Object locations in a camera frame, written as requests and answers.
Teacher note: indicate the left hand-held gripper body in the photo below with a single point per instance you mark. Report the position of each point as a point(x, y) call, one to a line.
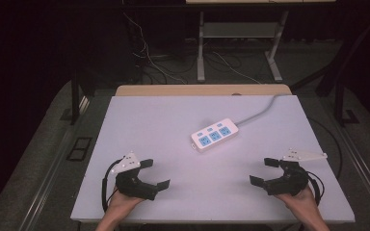
point(131, 184)

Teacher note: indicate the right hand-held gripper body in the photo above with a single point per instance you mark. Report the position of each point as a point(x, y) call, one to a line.
point(289, 183)

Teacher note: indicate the person's left hand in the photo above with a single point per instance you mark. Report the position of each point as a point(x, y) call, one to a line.
point(122, 203)

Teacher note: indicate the person's right hand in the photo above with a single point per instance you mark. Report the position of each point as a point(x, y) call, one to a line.
point(298, 202)

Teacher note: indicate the white power strip blue sockets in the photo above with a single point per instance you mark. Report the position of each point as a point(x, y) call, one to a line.
point(214, 135)

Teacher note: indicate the black floor socket panel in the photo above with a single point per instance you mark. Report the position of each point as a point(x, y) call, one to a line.
point(79, 148)

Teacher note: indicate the black metal stand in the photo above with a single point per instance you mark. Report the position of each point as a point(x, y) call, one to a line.
point(340, 102)

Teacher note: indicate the aluminium floor rail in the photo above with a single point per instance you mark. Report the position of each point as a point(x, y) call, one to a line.
point(366, 170)
point(49, 166)

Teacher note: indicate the grey metal desk frame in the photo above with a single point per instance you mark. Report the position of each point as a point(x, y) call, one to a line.
point(241, 30)

